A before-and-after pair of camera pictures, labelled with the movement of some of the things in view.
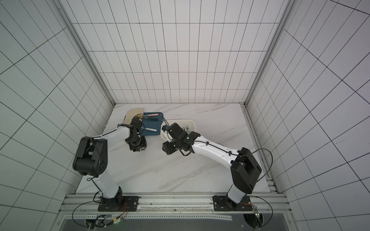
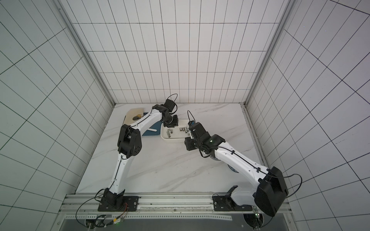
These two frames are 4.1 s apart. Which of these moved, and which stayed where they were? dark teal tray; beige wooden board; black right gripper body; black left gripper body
Moved: black right gripper body; black left gripper body
Stayed: beige wooden board; dark teal tray
